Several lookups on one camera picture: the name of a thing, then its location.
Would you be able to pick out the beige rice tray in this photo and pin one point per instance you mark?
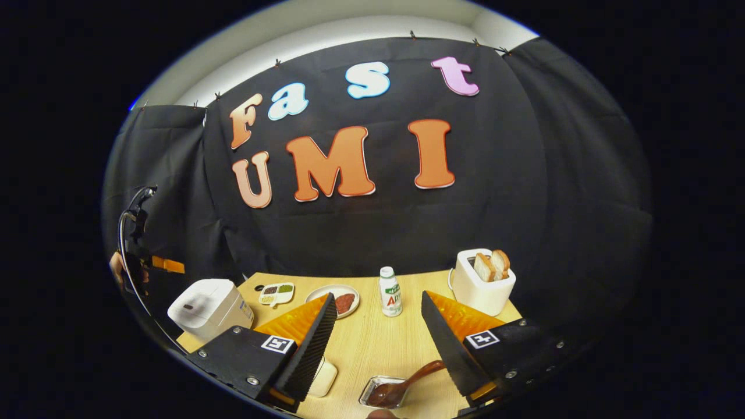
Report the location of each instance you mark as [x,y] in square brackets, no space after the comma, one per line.
[326,378]

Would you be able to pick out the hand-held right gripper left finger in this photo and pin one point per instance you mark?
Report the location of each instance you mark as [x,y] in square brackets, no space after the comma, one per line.
[308,349]

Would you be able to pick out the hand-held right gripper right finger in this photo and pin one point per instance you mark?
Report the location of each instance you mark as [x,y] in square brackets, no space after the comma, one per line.
[451,349]

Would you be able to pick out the round beige plate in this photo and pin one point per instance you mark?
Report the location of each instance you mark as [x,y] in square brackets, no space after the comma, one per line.
[326,289]

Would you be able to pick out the brown wooden spoon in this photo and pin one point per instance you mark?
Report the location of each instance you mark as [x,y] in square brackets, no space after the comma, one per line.
[387,396]

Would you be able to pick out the white divided bean dish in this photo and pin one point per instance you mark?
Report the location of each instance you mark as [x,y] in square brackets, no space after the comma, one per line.
[285,298]

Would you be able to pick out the green beans portion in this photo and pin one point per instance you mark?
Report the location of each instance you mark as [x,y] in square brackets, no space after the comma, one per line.
[285,288]

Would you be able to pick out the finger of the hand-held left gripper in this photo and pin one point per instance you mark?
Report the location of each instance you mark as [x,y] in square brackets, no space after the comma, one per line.
[169,265]

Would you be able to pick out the white rice cooker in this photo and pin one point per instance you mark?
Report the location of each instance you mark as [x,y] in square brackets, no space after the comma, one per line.
[204,308]

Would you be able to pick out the white yogurt drink bottle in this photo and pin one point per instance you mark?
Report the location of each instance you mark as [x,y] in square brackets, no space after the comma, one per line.
[390,297]

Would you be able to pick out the black backdrop cloth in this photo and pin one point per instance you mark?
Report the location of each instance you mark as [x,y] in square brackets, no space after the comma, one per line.
[495,174]

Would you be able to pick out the toast bread slice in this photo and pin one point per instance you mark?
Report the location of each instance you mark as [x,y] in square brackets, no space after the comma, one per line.
[502,263]
[484,267]

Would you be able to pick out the red meat piece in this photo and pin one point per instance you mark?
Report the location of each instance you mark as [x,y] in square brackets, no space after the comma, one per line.
[345,302]

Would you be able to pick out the silver chopstick holder tray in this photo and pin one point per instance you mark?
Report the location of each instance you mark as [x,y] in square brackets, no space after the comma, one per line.
[381,380]

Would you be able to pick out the white toaster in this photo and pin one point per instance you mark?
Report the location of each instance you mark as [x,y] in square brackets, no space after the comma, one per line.
[483,297]

